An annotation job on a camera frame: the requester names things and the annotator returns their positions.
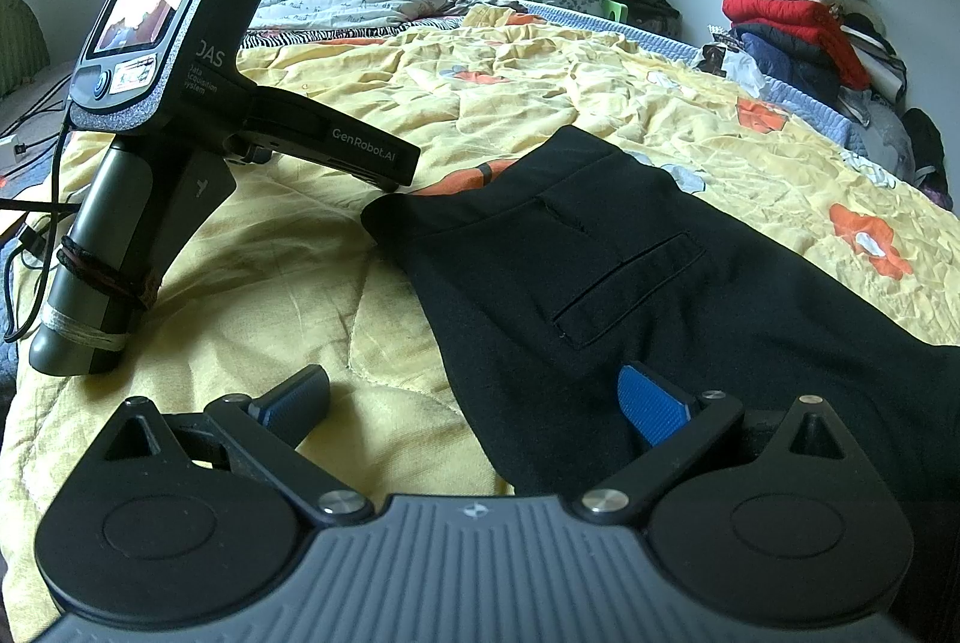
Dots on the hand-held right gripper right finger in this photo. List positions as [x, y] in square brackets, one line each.
[652, 407]

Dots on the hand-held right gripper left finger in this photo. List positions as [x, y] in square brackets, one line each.
[296, 399]

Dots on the black pants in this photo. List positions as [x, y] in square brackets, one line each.
[600, 253]

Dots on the yellow floral bedsheet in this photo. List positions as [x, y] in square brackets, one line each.
[337, 283]

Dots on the zebra striped cloth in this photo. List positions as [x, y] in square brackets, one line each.
[300, 37]

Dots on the green striped cloth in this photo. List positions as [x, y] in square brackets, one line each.
[19, 28]

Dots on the white power strip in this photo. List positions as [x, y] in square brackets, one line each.
[9, 152]

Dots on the dark bag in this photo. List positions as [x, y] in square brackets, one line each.
[649, 13]

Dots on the pile of clothes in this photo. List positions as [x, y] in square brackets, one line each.
[810, 28]

